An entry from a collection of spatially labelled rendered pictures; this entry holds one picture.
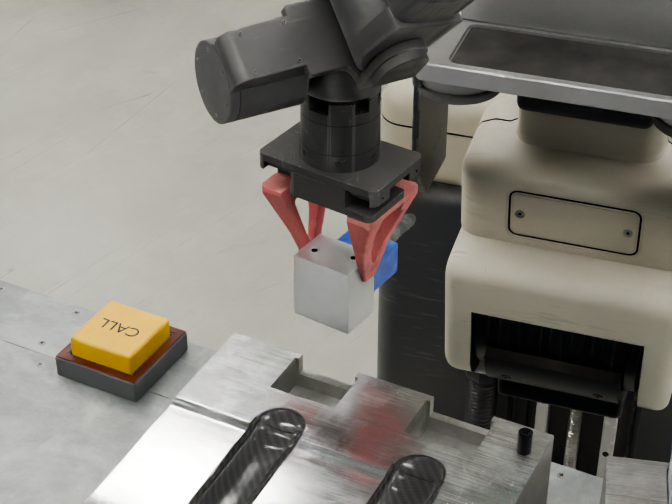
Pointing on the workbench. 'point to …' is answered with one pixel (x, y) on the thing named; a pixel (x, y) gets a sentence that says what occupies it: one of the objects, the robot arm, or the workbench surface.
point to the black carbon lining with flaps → (400, 482)
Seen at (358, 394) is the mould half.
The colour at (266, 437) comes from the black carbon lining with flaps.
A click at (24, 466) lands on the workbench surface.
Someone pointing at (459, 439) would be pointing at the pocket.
